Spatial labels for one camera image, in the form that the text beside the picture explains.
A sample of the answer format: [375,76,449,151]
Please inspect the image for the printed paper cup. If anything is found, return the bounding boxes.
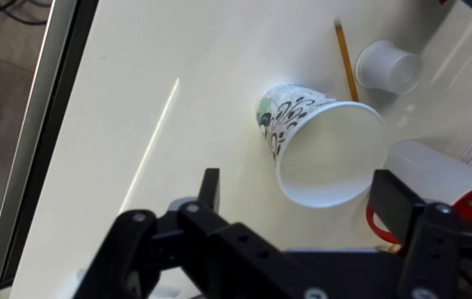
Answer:
[255,81,391,211]

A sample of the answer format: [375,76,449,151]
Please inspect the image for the black floor cables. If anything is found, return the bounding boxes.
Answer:
[0,0,56,27]

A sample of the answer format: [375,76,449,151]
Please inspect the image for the red and white mug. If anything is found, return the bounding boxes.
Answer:
[365,138,472,246]

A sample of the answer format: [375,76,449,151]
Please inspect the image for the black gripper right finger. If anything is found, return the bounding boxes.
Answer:
[368,168,472,299]

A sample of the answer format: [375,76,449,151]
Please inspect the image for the yellow pencil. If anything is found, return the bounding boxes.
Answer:
[333,18,361,103]

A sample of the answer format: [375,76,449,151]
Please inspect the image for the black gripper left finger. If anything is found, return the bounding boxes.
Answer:
[72,166,318,299]

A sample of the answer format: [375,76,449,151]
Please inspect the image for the small white plastic cup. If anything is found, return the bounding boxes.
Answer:
[355,38,425,96]

